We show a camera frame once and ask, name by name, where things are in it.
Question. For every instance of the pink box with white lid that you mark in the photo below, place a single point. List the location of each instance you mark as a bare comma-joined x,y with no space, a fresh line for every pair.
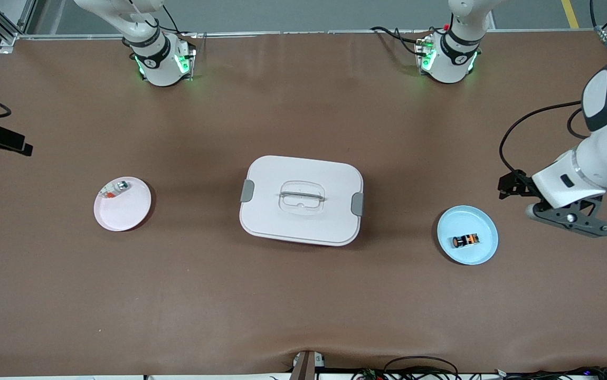
303,224

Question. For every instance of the pink round plate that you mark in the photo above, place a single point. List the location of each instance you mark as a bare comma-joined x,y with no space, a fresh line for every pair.
124,214

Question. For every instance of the light blue round plate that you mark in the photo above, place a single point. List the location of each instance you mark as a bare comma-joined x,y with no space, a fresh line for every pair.
467,219

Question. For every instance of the grey table edge bracket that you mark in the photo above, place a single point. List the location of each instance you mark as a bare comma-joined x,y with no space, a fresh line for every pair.
306,367

